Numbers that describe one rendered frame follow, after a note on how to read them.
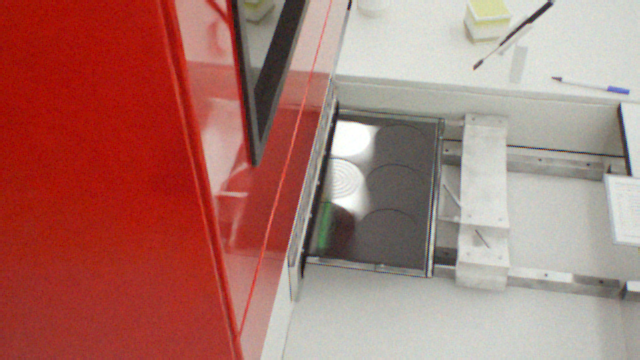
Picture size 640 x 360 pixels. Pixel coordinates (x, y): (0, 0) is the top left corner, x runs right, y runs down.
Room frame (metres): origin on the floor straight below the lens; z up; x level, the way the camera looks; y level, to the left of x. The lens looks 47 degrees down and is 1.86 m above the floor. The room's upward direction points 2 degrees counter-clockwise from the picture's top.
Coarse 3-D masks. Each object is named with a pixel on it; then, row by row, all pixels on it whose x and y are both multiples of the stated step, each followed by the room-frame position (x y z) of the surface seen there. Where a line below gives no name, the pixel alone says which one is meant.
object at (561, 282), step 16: (448, 272) 0.73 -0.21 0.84; (512, 272) 0.72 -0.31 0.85; (528, 272) 0.72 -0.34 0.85; (544, 272) 0.71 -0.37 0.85; (560, 272) 0.71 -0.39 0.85; (528, 288) 0.70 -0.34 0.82; (544, 288) 0.70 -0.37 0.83; (560, 288) 0.69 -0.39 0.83; (576, 288) 0.69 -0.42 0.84; (592, 288) 0.69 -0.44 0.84; (608, 288) 0.68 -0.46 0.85
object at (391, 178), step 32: (352, 128) 1.03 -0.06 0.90; (384, 128) 1.02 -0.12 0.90; (416, 128) 1.02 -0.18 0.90; (352, 160) 0.94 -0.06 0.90; (384, 160) 0.94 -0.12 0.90; (416, 160) 0.93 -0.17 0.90; (320, 192) 0.86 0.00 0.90; (352, 192) 0.86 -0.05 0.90; (384, 192) 0.86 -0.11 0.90; (416, 192) 0.86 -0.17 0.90; (320, 224) 0.79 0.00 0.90; (352, 224) 0.79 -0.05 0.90; (384, 224) 0.79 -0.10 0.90; (416, 224) 0.78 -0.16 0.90; (320, 256) 0.73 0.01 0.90; (352, 256) 0.72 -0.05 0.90; (384, 256) 0.72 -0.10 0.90; (416, 256) 0.72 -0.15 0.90
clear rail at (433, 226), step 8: (440, 120) 1.04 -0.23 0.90; (440, 128) 1.01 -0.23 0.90; (440, 136) 0.99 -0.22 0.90; (440, 144) 0.97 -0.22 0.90; (440, 152) 0.95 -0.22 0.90; (440, 160) 0.93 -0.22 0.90; (440, 168) 0.91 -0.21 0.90; (440, 176) 0.89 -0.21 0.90; (440, 184) 0.87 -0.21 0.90; (432, 192) 0.86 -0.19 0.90; (432, 200) 0.84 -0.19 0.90; (432, 208) 0.82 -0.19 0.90; (432, 216) 0.80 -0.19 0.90; (432, 224) 0.78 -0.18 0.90; (432, 232) 0.76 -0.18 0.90; (432, 240) 0.75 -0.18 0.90; (432, 248) 0.73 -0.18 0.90; (432, 256) 0.71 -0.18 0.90; (432, 264) 0.70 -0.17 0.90; (432, 272) 0.68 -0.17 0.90
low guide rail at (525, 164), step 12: (444, 156) 1.00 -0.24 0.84; (456, 156) 0.99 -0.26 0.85; (516, 156) 0.99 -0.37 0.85; (528, 156) 0.98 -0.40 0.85; (516, 168) 0.97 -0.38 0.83; (528, 168) 0.97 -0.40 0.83; (540, 168) 0.96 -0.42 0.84; (552, 168) 0.96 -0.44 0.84; (564, 168) 0.96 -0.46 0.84; (576, 168) 0.95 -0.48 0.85; (588, 168) 0.95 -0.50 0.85; (600, 168) 0.95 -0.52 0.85
